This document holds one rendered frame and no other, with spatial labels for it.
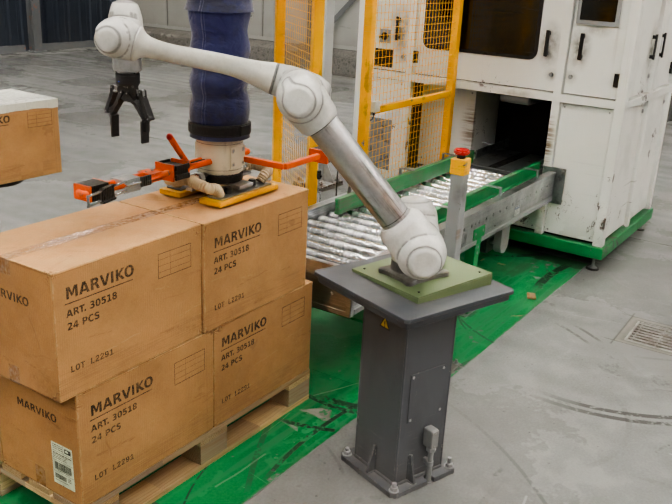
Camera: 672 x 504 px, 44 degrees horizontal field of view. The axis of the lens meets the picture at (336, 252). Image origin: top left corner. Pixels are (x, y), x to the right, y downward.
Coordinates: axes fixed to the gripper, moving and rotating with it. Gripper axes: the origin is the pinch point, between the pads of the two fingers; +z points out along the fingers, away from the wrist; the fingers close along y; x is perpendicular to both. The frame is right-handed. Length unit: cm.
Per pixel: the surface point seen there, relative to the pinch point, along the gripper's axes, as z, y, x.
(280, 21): -21, 98, -206
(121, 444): 93, -20, 27
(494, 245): 97, -28, -252
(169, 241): 29.9, -20.6, 4.0
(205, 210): 27.7, -11.3, -22.9
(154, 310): 51, -21, 11
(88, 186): 11.8, -3.9, 20.8
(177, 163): 12.4, -0.9, -20.3
